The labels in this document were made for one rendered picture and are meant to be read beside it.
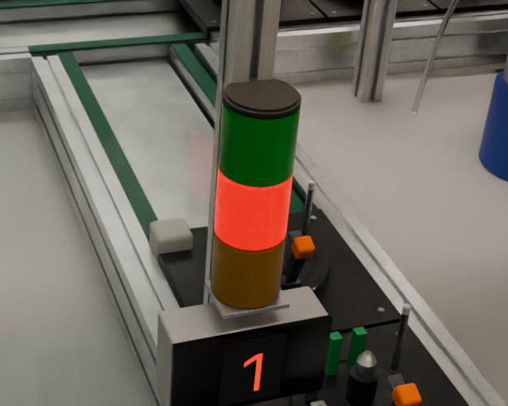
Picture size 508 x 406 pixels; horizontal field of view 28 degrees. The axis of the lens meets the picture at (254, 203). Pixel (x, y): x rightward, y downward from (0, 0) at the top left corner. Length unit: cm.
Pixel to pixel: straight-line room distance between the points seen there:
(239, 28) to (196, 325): 22
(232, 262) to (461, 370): 52
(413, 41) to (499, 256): 62
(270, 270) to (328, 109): 118
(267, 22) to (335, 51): 131
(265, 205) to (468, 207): 100
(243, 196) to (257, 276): 6
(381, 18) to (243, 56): 120
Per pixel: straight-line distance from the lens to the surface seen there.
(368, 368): 101
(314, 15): 196
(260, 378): 75
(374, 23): 183
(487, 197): 167
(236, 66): 65
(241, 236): 67
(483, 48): 212
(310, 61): 193
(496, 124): 171
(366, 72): 187
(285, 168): 65
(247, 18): 64
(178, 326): 72
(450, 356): 118
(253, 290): 70
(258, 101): 63
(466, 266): 150
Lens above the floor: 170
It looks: 33 degrees down
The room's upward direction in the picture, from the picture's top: 5 degrees clockwise
